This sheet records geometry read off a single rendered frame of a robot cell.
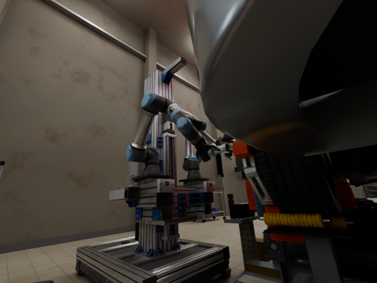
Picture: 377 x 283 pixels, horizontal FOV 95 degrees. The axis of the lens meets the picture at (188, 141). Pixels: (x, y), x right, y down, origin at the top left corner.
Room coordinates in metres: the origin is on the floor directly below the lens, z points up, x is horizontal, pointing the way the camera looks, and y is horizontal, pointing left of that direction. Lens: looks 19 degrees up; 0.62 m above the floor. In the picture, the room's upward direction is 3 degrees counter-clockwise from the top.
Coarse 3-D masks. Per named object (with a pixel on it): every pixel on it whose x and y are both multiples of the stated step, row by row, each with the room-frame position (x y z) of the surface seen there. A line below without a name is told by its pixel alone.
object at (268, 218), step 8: (264, 216) 0.97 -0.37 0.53; (272, 216) 0.95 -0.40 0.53; (280, 216) 0.93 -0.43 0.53; (288, 216) 0.90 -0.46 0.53; (296, 216) 0.88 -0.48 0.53; (304, 216) 0.86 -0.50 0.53; (312, 216) 0.84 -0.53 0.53; (320, 216) 0.82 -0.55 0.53; (272, 224) 0.96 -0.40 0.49; (280, 224) 0.93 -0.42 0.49; (288, 224) 0.91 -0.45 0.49; (296, 224) 0.89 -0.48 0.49; (304, 224) 0.87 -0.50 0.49; (312, 224) 0.84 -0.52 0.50; (320, 224) 0.82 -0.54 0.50
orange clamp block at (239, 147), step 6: (234, 144) 0.82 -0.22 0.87; (240, 144) 0.80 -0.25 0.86; (246, 144) 0.78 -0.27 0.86; (234, 150) 0.82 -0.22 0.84; (240, 150) 0.80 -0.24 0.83; (246, 150) 0.78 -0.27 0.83; (252, 150) 0.81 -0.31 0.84; (240, 156) 0.83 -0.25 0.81; (246, 156) 0.84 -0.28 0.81; (252, 156) 0.85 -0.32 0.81
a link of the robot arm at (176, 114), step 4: (172, 112) 0.85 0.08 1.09; (176, 112) 0.84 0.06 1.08; (180, 112) 0.84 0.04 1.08; (172, 116) 0.85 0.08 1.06; (176, 116) 0.83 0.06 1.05; (180, 116) 0.82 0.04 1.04; (184, 116) 0.82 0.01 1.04; (188, 116) 0.86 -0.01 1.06; (172, 120) 0.86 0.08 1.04; (176, 120) 0.82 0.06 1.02; (192, 120) 0.88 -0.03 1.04
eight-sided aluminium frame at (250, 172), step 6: (246, 162) 0.88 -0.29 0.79; (252, 162) 0.86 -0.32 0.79; (246, 168) 0.88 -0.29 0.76; (252, 168) 0.86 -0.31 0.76; (258, 168) 0.87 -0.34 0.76; (246, 174) 0.89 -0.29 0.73; (252, 174) 0.87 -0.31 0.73; (258, 174) 0.86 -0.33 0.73; (252, 180) 0.91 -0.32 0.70; (258, 180) 0.89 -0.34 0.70; (252, 186) 0.94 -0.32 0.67; (258, 186) 0.96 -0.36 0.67; (264, 186) 0.91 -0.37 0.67; (258, 192) 0.95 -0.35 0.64; (264, 192) 0.93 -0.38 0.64; (264, 198) 0.98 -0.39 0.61; (270, 198) 0.95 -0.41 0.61; (264, 204) 1.00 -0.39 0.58; (270, 204) 1.00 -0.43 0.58
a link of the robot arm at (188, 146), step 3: (186, 141) 1.83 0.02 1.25; (186, 144) 1.83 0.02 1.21; (189, 144) 1.83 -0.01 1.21; (186, 147) 1.83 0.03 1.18; (189, 147) 1.83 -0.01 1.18; (186, 150) 1.83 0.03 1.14; (189, 150) 1.83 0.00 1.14; (186, 153) 1.83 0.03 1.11; (189, 153) 1.83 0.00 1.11; (192, 153) 1.87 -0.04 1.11; (186, 156) 1.83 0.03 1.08; (189, 156) 1.82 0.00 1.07; (183, 159) 1.86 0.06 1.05; (186, 159) 1.82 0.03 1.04; (183, 165) 1.86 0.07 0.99; (183, 168) 1.88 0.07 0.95; (186, 168) 1.82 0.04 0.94
